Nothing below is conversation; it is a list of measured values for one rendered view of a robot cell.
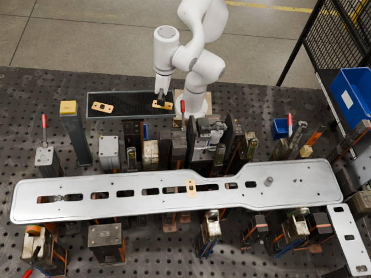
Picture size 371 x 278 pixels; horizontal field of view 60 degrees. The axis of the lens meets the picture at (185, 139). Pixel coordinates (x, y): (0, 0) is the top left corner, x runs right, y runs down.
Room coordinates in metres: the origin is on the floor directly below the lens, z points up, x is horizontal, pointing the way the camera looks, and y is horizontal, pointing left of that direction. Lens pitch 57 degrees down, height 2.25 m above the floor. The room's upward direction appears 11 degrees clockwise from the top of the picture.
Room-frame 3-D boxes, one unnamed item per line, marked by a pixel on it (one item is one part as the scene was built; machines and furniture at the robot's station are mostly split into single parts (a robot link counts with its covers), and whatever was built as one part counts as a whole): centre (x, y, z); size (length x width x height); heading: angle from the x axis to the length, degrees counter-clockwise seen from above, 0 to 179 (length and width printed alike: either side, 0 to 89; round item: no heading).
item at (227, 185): (0.62, -0.23, 0.84); 0.12 x 0.05 x 0.29; 16
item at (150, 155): (0.68, 0.14, 0.89); 0.13 x 0.11 x 0.38; 16
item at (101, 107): (0.78, 0.36, 1.17); 0.08 x 0.04 x 0.01; 86
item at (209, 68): (1.16, -0.03, 1.09); 0.19 x 0.12 x 0.24; 66
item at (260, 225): (0.48, -0.37, 0.84); 0.11 x 0.08 x 0.29; 16
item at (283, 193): (0.56, -0.04, 1.00); 1.38 x 0.22 x 0.02; 106
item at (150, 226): (0.51, 0.14, 0.84); 0.13 x 0.11 x 0.29; 16
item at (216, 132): (0.80, -0.10, 0.94); 0.18 x 0.13 x 0.49; 106
